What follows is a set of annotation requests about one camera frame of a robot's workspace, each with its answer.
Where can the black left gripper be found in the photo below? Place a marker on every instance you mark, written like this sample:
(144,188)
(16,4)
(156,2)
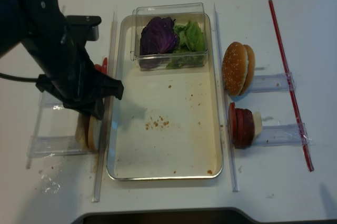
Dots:
(76,88)

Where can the white bun bottom slice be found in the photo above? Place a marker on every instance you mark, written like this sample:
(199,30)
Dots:
(94,129)

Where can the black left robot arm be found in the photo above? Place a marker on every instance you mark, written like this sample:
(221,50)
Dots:
(57,44)

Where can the stacked tomato slices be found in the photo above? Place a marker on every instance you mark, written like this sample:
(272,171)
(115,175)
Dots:
(98,67)

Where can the outermost tomato slice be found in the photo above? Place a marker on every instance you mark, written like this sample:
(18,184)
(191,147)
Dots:
(104,68)

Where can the clear tomato track upper left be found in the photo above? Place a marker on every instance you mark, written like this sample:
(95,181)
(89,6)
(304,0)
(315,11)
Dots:
(48,101)

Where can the clear plastic lettuce container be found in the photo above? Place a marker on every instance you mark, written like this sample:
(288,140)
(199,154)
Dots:
(181,14)

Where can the green lettuce leaves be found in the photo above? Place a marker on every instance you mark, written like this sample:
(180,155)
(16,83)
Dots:
(191,40)

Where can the front meat patty slice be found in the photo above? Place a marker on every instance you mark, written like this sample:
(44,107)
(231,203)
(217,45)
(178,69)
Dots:
(232,122)

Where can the meat patty slice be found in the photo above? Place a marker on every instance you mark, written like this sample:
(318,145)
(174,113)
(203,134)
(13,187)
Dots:
(244,119)
(250,128)
(232,122)
(240,127)

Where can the rear meat patty slice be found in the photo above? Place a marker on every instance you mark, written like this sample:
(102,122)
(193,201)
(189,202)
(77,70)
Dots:
(250,128)

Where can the cream metal serving tray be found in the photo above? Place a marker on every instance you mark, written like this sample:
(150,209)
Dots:
(166,126)

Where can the clear bun track lower left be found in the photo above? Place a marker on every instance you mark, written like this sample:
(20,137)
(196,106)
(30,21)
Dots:
(40,147)

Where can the clear bun track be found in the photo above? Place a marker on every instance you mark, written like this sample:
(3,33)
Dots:
(282,82)
(40,147)

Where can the purple cabbage leaf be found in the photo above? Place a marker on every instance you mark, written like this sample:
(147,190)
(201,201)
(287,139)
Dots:
(157,37)

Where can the clear far left strip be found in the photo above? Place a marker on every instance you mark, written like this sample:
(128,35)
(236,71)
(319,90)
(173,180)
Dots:
(34,134)

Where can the sesame bun top front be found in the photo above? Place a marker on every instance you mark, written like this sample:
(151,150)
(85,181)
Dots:
(235,68)

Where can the bun top rear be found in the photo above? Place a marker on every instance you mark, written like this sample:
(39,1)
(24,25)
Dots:
(250,69)

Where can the dark monitor bezel bottom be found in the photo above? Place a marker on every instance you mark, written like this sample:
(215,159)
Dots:
(201,215)

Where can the clear bun track upper right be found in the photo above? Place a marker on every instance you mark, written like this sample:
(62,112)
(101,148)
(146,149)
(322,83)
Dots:
(282,82)

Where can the red plastic strip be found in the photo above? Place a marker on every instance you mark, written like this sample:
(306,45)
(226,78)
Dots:
(302,130)

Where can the clear patty track lower right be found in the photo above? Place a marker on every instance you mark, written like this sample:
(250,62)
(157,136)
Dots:
(282,135)

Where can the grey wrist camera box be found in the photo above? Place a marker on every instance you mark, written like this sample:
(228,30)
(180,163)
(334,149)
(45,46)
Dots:
(84,28)

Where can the clear rail left of tray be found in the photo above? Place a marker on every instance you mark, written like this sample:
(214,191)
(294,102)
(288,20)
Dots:
(106,122)

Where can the clear rail of tray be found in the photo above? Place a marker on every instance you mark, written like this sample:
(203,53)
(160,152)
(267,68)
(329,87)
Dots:
(230,150)
(106,122)

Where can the clear rail right of tray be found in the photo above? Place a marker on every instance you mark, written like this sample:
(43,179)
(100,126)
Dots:
(230,150)

